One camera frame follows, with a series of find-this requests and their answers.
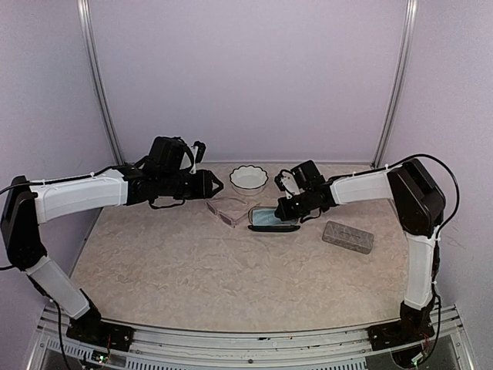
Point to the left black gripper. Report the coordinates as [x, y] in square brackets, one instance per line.
[204, 187]

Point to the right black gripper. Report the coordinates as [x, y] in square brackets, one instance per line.
[285, 214]

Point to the blue cleaning cloth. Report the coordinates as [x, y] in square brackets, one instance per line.
[265, 216]

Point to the clear frame glasses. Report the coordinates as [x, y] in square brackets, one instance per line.
[230, 210]

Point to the black glasses case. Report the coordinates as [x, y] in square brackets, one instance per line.
[273, 229]

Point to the grey glasses case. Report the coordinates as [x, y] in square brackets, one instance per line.
[347, 237]

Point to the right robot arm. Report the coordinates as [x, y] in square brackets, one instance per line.
[417, 198]

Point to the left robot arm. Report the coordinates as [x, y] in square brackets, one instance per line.
[168, 170]

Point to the white scalloped bowl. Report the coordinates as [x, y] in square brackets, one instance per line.
[249, 180]

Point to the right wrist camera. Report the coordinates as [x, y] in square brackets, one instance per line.
[285, 182]

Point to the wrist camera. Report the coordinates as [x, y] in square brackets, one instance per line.
[285, 182]
[198, 151]

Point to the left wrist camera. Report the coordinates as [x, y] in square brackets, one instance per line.
[198, 151]

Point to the right aluminium frame post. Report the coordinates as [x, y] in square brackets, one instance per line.
[398, 82]

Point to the aluminium frame post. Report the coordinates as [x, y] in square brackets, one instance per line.
[85, 19]
[398, 82]

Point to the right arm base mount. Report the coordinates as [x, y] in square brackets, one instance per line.
[400, 331]

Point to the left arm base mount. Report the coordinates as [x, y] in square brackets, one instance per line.
[102, 331]

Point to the front aluminium rail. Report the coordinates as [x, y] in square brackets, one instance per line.
[153, 347]

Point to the left aluminium frame post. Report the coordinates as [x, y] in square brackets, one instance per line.
[85, 19]

